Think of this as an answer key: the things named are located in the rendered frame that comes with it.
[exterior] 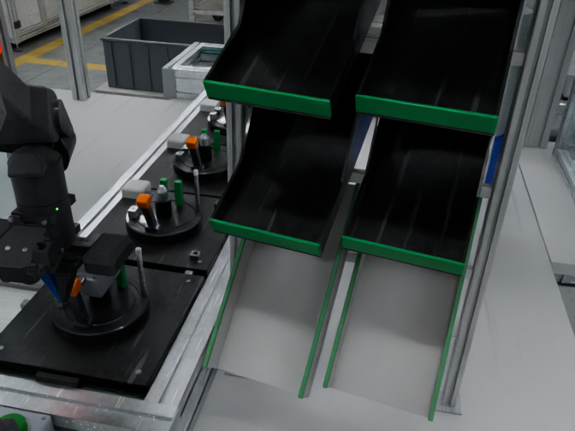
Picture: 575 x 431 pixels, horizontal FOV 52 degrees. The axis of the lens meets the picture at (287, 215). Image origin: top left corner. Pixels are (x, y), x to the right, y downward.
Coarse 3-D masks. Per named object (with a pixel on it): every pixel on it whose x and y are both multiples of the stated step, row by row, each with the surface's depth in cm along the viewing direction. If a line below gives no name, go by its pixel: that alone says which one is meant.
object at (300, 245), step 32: (352, 96) 77; (256, 128) 72; (288, 128) 75; (320, 128) 75; (352, 128) 66; (256, 160) 73; (288, 160) 72; (320, 160) 72; (352, 160) 69; (224, 192) 68; (256, 192) 70; (288, 192) 69; (320, 192) 69; (224, 224) 65; (256, 224) 67; (288, 224) 67; (320, 224) 66; (320, 256) 64
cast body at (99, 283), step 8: (88, 240) 82; (80, 272) 82; (88, 280) 81; (96, 280) 80; (104, 280) 82; (112, 280) 85; (88, 288) 81; (96, 288) 81; (104, 288) 82; (96, 296) 82
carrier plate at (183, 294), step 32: (160, 288) 93; (192, 288) 93; (32, 320) 86; (160, 320) 87; (0, 352) 80; (32, 352) 80; (64, 352) 80; (96, 352) 81; (128, 352) 81; (160, 352) 81; (96, 384) 78; (128, 384) 76
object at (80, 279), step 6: (78, 276) 80; (84, 276) 80; (78, 282) 77; (72, 288) 76; (78, 288) 77; (72, 294) 77; (78, 294) 78; (72, 300) 78; (78, 300) 78; (72, 306) 79; (78, 306) 79; (84, 306) 80; (78, 312) 80; (84, 312) 80; (78, 318) 81; (84, 318) 81
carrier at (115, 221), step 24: (144, 192) 117; (168, 192) 111; (120, 216) 111; (144, 216) 107; (168, 216) 107; (192, 216) 108; (144, 240) 103; (168, 240) 103; (192, 240) 105; (216, 240) 105; (144, 264) 99; (168, 264) 98; (192, 264) 99
